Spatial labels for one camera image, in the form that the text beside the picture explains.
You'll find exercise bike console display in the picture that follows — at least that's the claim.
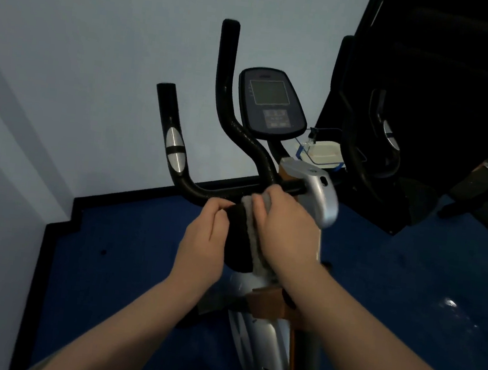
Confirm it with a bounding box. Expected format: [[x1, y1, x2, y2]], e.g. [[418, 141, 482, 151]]
[[232, 64, 313, 145]]

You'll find white container with blue tape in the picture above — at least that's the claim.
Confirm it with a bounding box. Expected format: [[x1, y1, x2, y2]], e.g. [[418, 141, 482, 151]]
[[291, 126, 348, 173]]

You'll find person's right hand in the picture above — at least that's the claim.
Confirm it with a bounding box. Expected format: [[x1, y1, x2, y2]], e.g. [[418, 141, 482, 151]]
[[241, 182, 332, 294]]

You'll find silver exercise bike frame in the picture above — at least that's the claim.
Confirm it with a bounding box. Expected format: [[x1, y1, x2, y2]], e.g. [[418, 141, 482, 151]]
[[219, 150, 345, 370]]

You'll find person's left hand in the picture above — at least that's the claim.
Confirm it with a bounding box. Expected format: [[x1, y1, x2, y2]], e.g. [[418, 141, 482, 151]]
[[167, 193, 235, 297]]

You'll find grey and black cleaning cloth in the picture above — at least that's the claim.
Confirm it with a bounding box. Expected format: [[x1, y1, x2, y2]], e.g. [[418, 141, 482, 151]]
[[219, 187, 286, 279]]

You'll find person's left forearm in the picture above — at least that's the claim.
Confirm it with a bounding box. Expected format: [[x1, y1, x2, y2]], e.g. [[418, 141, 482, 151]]
[[29, 262, 205, 370]]

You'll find black exercise machine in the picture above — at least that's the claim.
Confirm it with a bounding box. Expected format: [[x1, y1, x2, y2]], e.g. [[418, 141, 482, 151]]
[[304, 0, 488, 249]]

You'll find black exercise bike handlebar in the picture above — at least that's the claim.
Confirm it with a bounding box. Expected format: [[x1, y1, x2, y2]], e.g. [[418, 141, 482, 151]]
[[144, 12, 416, 228]]

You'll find person's right forearm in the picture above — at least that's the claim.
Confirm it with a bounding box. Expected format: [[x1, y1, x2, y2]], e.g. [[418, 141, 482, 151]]
[[273, 265, 488, 370]]

